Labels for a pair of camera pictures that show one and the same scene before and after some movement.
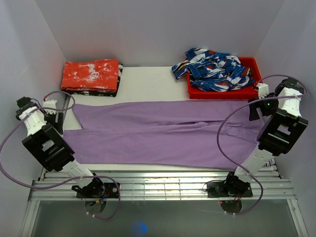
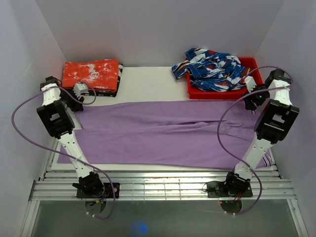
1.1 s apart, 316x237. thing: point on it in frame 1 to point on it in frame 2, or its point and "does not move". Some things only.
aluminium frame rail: [159, 184] does not move
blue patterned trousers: [210, 71] does not move
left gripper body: [52, 118] to [69, 102]
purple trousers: [174, 134] does not move
